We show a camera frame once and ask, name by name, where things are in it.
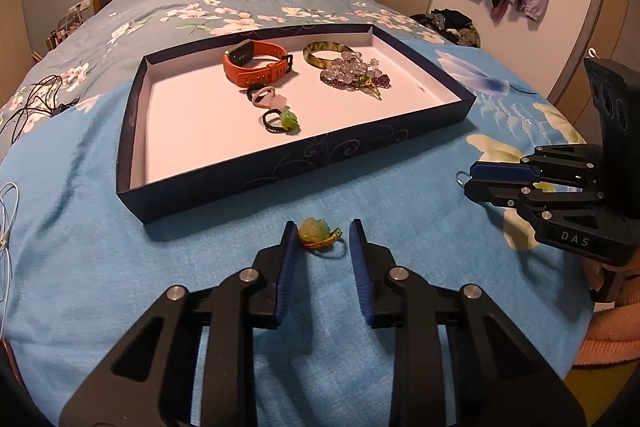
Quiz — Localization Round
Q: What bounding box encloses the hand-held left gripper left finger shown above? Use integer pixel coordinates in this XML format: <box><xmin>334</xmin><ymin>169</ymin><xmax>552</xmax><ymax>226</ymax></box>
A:
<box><xmin>59</xmin><ymin>221</ymin><xmax>299</xmax><ymax>427</ymax></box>

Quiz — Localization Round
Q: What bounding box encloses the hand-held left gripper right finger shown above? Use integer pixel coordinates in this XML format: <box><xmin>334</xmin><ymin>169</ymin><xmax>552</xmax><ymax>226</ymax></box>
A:
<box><xmin>348</xmin><ymin>218</ymin><xmax>587</xmax><ymax>427</ymax></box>

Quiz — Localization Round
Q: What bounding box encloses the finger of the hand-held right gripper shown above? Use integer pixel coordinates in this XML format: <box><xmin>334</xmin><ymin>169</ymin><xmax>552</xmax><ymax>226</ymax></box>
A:
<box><xmin>471</xmin><ymin>145</ymin><xmax>604</xmax><ymax>191</ymax></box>
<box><xmin>464</xmin><ymin>182</ymin><xmax>630</xmax><ymax>266</ymax></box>

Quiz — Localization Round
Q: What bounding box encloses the black cord green pendant ring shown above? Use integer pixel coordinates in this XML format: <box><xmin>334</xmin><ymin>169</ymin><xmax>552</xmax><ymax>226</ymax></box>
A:
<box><xmin>259</xmin><ymin>108</ymin><xmax>301</xmax><ymax>135</ymax></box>

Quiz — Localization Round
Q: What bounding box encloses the dark blue jewelry tray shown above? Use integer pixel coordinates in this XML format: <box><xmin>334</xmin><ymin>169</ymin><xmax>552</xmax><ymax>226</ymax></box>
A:
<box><xmin>116</xmin><ymin>23</ymin><xmax>477</xmax><ymax>224</ymax></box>

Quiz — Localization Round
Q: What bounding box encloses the pink charm hair tie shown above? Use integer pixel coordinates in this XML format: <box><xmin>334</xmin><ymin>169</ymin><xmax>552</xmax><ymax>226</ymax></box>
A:
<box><xmin>254</xmin><ymin>87</ymin><xmax>288</xmax><ymax>108</ymax></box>

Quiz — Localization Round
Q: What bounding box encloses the person's right forearm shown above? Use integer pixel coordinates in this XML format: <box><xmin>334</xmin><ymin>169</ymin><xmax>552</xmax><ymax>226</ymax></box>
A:
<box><xmin>582</xmin><ymin>252</ymin><xmax>640</xmax><ymax>368</ymax></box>

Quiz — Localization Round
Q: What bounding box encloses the pile of dark clothes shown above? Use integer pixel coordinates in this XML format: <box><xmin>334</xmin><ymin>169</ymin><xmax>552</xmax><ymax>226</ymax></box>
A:
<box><xmin>410</xmin><ymin>9</ymin><xmax>481</xmax><ymax>48</ymax></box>

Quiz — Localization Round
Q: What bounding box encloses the orange smart watch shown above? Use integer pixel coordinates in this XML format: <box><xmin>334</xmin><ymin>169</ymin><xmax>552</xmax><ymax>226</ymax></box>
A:
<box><xmin>222</xmin><ymin>39</ymin><xmax>296</xmax><ymax>88</ymax></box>

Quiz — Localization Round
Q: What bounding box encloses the green mottled bangle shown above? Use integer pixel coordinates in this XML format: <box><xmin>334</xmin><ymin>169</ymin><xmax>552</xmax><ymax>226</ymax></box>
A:
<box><xmin>302</xmin><ymin>41</ymin><xmax>357</xmax><ymax>70</ymax></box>

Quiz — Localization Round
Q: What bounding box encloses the bedside clutter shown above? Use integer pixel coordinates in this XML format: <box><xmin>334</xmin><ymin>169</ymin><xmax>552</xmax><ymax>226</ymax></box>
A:
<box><xmin>45</xmin><ymin>13</ymin><xmax>84</xmax><ymax>52</ymax></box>

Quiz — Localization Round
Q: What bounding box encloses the white cable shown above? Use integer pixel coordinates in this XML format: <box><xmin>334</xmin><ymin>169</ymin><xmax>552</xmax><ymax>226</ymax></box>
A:
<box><xmin>0</xmin><ymin>182</ymin><xmax>22</xmax><ymax>305</ymax></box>

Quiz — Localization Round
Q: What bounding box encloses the black cable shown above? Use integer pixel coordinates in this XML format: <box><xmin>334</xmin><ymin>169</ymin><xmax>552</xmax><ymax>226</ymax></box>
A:
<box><xmin>0</xmin><ymin>74</ymin><xmax>81</xmax><ymax>138</ymax></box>

